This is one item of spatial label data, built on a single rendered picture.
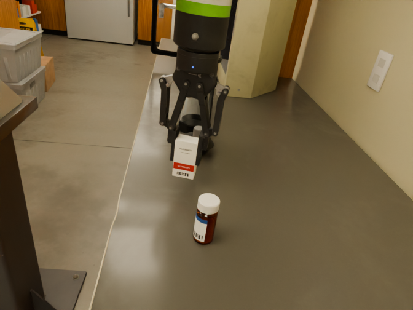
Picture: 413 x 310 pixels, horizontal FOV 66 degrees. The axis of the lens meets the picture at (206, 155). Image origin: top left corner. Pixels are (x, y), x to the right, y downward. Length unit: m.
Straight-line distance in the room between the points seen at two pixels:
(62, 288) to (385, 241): 1.39
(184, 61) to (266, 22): 0.72
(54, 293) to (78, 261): 0.21
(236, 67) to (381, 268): 0.86
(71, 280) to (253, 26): 1.38
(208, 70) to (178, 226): 0.29
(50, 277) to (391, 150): 1.53
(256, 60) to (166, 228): 0.83
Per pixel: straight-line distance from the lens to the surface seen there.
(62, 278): 1.77
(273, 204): 0.72
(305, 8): 1.68
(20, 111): 1.10
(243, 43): 1.25
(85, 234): 1.97
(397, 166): 1.04
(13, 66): 3.17
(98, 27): 6.33
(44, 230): 2.05
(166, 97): 0.63
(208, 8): 0.54
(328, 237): 0.70
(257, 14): 1.24
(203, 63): 0.57
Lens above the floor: 1.36
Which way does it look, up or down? 30 degrees down
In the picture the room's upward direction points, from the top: 8 degrees clockwise
